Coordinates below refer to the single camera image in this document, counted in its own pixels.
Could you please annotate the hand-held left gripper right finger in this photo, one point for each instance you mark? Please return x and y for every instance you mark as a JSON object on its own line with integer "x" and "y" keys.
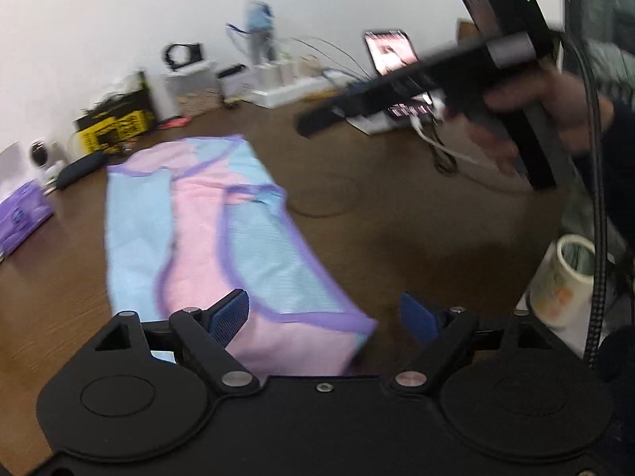
{"x": 419, "y": 320}

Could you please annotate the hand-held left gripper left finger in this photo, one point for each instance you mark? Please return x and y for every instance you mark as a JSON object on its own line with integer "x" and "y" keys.
{"x": 229, "y": 315}

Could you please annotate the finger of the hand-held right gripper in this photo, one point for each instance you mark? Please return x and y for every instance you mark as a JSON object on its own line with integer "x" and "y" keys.
{"x": 357, "y": 104}

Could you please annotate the pink and blue garment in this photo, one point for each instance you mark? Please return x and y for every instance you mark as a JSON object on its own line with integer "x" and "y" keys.
{"x": 198, "y": 238}

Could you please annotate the person's right hand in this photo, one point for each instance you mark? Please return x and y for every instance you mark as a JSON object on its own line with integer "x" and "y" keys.
{"x": 573, "y": 109}

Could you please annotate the white power bank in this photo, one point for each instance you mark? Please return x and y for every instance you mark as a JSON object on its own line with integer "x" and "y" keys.
{"x": 377, "y": 121}

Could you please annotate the white power strip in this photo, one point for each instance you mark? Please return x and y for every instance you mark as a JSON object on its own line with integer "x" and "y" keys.
{"x": 287, "y": 93}

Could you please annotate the white charger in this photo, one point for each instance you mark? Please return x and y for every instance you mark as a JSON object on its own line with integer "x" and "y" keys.
{"x": 265, "y": 73}
{"x": 286, "y": 69}

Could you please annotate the small white box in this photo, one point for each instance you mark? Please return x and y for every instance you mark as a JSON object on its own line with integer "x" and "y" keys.
{"x": 233, "y": 84}

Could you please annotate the blue water bottle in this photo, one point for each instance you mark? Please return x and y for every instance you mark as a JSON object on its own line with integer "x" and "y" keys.
{"x": 258, "y": 25}

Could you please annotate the white printed mug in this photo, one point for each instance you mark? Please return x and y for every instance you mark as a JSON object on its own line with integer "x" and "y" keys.
{"x": 560, "y": 282}

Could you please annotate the clear food container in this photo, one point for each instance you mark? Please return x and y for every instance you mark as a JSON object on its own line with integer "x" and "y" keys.
{"x": 193, "y": 89}

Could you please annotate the black watch on stand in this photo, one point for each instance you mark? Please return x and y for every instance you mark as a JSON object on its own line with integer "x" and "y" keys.
{"x": 181, "y": 54}

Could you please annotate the black oblong case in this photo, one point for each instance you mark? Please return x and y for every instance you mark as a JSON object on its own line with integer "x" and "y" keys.
{"x": 82, "y": 168}

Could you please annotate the black and yellow box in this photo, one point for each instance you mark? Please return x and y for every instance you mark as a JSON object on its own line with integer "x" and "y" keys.
{"x": 114, "y": 126}

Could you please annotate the purple tissue pack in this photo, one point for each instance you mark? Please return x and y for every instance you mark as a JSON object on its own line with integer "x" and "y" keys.
{"x": 20, "y": 213}

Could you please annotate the white security camera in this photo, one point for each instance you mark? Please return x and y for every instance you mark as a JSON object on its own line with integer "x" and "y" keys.
{"x": 42, "y": 158}

